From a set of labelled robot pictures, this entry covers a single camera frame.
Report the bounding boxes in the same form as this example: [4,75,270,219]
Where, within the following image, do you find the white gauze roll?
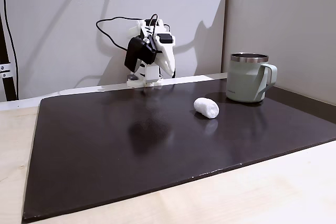
[193,97,220,119]

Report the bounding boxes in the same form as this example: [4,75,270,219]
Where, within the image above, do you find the dark brown table mat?
[22,78,336,222]

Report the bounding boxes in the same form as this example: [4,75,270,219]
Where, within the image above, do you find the black stand pole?
[0,11,18,102]

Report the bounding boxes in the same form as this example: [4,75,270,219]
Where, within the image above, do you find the black camera box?
[124,36,157,73]

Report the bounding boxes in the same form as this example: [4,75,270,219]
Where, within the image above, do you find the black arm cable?
[95,16,144,51]

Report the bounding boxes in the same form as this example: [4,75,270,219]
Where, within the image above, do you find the black stand cable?
[0,0,19,100]

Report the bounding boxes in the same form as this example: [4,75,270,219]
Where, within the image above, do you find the white stand bracket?
[0,63,13,78]

